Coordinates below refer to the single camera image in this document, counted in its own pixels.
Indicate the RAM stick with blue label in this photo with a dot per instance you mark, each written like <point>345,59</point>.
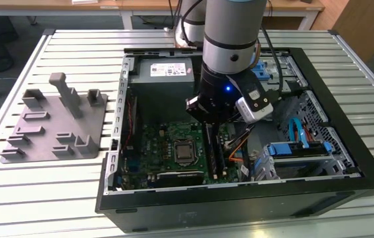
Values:
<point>212,158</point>

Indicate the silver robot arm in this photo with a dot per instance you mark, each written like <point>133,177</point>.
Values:
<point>229,29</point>

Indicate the grey power supply unit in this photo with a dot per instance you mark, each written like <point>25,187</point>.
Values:
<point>160,99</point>

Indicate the blue drive latch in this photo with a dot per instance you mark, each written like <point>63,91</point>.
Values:
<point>261,73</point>

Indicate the silver CPU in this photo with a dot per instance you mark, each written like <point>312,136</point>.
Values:
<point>182,150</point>

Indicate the grey drive cage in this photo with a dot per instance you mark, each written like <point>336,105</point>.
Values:
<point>288,74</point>

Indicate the green motherboard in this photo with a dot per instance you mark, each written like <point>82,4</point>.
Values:
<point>154,148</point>

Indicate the black graphics card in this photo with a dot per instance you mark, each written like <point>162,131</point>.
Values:
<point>176,176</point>

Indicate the grey disk bay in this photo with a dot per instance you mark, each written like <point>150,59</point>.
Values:
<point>305,158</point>

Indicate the black PC case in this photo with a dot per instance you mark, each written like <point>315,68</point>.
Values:
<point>205,205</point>

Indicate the wooden desk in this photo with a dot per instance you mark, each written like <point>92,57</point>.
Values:
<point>292,7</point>

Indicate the grey parts rack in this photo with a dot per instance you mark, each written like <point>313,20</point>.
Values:
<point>50,124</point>

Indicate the brown wooden cabinet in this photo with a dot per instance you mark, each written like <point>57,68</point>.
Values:
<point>364,24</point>

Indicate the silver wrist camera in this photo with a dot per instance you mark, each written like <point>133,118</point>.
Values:
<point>254,112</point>

